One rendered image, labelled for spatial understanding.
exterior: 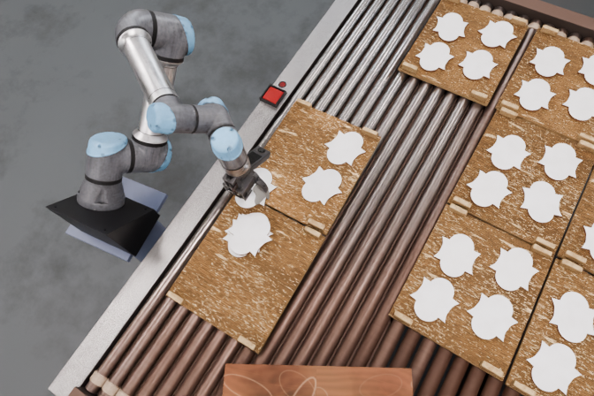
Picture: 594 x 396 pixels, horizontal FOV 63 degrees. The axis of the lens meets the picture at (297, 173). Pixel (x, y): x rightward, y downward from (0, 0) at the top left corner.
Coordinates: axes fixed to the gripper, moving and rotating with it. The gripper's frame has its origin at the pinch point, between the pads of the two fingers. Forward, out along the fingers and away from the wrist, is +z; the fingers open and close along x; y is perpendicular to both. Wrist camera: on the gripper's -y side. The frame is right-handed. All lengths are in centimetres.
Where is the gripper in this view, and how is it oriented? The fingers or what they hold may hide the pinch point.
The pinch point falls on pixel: (254, 187)
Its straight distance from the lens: 153.4
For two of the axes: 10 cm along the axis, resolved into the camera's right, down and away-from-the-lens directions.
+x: 8.5, 4.3, -2.9
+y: -5.1, 8.0, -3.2
